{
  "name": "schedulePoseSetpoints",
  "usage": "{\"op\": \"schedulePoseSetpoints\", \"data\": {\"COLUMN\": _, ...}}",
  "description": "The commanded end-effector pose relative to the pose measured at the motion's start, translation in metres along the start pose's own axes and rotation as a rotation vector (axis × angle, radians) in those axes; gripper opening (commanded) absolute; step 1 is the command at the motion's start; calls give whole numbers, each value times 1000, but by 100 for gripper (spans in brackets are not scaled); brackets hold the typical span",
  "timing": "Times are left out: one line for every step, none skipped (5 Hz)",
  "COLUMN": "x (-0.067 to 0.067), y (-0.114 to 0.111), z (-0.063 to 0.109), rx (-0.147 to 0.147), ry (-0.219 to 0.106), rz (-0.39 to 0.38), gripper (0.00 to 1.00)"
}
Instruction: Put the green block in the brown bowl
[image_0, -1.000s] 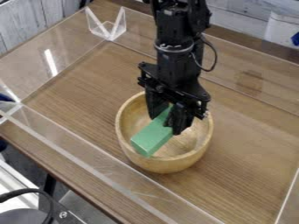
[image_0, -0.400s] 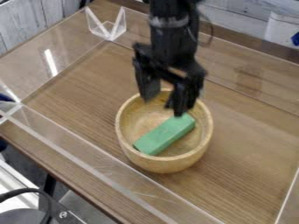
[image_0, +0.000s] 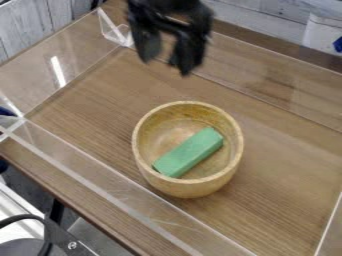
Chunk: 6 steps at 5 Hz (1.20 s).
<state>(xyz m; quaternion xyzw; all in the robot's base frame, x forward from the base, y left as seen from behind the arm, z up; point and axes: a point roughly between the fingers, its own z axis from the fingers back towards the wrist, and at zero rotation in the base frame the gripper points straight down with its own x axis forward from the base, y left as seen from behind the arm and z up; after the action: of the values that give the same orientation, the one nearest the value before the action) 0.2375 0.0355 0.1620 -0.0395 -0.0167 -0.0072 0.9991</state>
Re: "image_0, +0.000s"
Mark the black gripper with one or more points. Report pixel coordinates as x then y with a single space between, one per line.
186 18

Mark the brown wooden bowl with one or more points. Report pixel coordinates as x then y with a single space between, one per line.
163 129

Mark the green rectangular block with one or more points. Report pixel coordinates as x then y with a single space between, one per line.
183 157

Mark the clear acrylic tray walls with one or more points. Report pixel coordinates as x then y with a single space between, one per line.
80 90

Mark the white cylindrical container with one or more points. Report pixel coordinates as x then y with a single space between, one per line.
323 34

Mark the black table leg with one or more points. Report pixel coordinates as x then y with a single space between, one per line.
56 211

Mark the grey metal base plate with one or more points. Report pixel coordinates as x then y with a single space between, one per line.
80 240

